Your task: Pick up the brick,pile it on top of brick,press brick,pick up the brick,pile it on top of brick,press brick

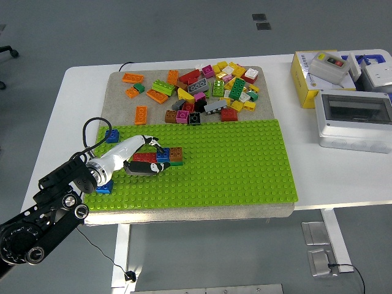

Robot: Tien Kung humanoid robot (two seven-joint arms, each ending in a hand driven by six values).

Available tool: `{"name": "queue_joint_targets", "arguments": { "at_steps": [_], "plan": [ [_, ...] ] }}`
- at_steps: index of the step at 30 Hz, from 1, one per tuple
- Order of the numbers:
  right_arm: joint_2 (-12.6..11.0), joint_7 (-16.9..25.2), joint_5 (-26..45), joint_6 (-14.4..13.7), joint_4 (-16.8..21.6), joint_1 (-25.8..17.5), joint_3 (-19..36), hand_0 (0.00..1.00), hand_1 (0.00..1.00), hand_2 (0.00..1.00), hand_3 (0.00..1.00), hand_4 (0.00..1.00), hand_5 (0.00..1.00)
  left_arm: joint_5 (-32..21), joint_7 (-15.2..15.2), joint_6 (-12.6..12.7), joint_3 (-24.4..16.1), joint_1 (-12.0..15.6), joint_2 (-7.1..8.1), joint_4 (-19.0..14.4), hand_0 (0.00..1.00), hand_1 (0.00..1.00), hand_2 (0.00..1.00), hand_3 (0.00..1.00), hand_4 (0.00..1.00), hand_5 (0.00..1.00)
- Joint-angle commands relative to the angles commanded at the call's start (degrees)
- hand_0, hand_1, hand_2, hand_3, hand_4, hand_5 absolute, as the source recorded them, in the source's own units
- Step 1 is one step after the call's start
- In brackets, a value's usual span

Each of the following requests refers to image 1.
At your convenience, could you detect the black office chair base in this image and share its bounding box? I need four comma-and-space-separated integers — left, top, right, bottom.
0, 45, 20, 91

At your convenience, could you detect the grey brick with holes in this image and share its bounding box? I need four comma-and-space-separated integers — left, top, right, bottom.
187, 78, 210, 94

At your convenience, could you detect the long grey metal plate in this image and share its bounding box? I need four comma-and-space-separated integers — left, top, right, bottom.
130, 283, 284, 294

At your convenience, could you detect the grey push-button switch box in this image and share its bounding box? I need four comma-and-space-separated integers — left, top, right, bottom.
307, 51, 350, 86

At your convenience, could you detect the red flat long brick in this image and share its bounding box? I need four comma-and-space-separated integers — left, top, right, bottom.
132, 152, 158, 163

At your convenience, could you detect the white table leg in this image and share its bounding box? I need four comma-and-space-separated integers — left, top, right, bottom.
110, 223, 132, 289
320, 208, 355, 274

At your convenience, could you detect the grey long narrow brick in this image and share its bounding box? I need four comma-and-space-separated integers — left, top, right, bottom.
204, 100, 229, 116

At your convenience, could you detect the dark green long brick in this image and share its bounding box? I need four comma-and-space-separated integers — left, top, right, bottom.
228, 77, 247, 101

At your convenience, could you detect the white enclosure with clear lid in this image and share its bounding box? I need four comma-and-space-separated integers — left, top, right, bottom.
314, 88, 392, 154

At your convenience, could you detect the silver floor plate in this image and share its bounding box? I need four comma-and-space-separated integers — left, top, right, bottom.
307, 248, 339, 278
301, 220, 331, 246

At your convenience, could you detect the grey-brown mat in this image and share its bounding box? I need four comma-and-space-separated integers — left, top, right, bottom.
81, 66, 296, 227

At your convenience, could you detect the red brick with white top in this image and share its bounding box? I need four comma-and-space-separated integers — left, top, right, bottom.
240, 67, 258, 85

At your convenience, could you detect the white switch panel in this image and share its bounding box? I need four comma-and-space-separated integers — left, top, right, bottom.
348, 52, 362, 81

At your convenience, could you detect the lime green studded baseplate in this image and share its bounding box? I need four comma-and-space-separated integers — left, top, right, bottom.
83, 119, 300, 212

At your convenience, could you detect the yellow cardboard box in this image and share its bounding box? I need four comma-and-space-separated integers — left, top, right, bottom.
290, 50, 358, 110

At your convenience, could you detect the yellow curved brick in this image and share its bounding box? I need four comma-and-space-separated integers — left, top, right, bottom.
176, 87, 196, 104

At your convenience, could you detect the lime green long brick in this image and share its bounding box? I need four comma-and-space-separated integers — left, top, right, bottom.
151, 78, 176, 97

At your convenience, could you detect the white wall socket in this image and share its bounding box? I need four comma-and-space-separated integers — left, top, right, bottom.
362, 64, 392, 88

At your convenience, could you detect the black floor cable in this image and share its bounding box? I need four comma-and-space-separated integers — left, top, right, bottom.
327, 262, 367, 294

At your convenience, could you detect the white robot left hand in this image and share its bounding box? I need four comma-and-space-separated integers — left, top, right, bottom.
98, 134, 171, 177

